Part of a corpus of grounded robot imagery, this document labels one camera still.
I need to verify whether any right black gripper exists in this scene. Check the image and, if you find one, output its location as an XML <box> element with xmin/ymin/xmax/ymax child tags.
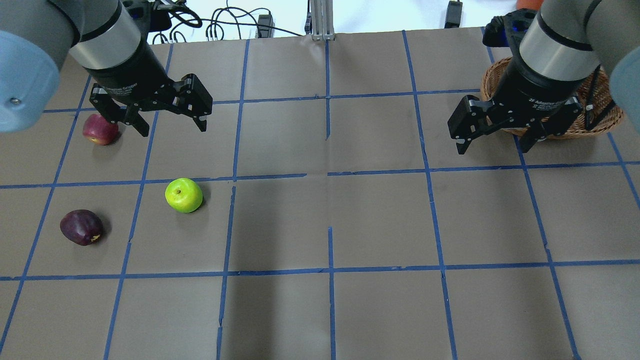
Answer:
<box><xmin>447</xmin><ymin>59</ymin><xmax>583</xmax><ymax>155</ymax></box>

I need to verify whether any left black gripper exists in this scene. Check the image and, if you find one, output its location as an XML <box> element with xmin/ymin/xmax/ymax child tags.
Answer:
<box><xmin>87</xmin><ymin>44</ymin><xmax>213</xmax><ymax>138</ymax></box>

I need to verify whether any red apple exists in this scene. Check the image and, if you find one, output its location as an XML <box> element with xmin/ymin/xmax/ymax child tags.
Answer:
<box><xmin>82</xmin><ymin>113</ymin><xmax>120</xmax><ymax>146</ymax></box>

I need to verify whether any green apple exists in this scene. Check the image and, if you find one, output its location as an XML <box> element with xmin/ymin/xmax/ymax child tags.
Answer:
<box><xmin>164</xmin><ymin>177</ymin><xmax>204</xmax><ymax>214</ymax></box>

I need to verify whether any dark purple apple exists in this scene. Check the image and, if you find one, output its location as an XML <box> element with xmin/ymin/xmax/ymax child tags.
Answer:
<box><xmin>59</xmin><ymin>209</ymin><xmax>105</xmax><ymax>246</ymax></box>

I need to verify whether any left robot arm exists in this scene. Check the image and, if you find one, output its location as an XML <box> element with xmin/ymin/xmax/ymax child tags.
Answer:
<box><xmin>0</xmin><ymin>0</ymin><xmax>213</xmax><ymax>137</ymax></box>

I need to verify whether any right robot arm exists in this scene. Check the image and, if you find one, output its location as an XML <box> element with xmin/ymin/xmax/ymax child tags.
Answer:
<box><xmin>447</xmin><ymin>0</ymin><xmax>640</xmax><ymax>155</ymax></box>

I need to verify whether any wicker basket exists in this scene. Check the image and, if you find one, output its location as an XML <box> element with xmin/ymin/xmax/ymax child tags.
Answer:
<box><xmin>480</xmin><ymin>57</ymin><xmax>626</xmax><ymax>140</ymax></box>

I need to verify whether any orange object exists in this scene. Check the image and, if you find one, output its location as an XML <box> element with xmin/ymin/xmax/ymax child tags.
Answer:
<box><xmin>515</xmin><ymin>0</ymin><xmax>544</xmax><ymax>11</ymax></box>

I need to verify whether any black adapter right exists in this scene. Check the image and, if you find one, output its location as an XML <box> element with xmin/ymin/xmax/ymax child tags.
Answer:
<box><xmin>443</xmin><ymin>0</ymin><xmax>463</xmax><ymax>29</ymax></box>

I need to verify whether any black power adapter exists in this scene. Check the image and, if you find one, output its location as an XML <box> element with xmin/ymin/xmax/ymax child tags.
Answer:
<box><xmin>256</xmin><ymin>13</ymin><xmax>275</xmax><ymax>39</ymax></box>

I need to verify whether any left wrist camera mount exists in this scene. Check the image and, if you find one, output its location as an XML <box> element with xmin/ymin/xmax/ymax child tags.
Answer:
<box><xmin>121</xmin><ymin>0</ymin><xmax>176</xmax><ymax>35</ymax></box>

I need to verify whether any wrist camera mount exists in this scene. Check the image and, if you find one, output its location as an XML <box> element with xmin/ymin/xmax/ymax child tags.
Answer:
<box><xmin>482</xmin><ymin>7</ymin><xmax>538</xmax><ymax>49</ymax></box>
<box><xmin>121</xmin><ymin>0</ymin><xmax>176</xmax><ymax>35</ymax></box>

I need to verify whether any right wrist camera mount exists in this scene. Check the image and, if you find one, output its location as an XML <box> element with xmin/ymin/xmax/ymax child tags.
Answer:
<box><xmin>482</xmin><ymin>7</ymin><xmax>538</xmax><ymax>49</ymax></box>

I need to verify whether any black cable bundle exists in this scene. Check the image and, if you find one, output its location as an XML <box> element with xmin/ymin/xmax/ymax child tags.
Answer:
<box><xmin>152</xmin><ymin>0</ymin><xmax>306</xmax><ymax>45</ymax></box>

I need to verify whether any aluminium frame post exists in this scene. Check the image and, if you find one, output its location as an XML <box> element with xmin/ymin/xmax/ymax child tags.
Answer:
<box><xmin>307</xmin><ymin>0</ymin><xmax>336</xmax><ymax>41</ymax></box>

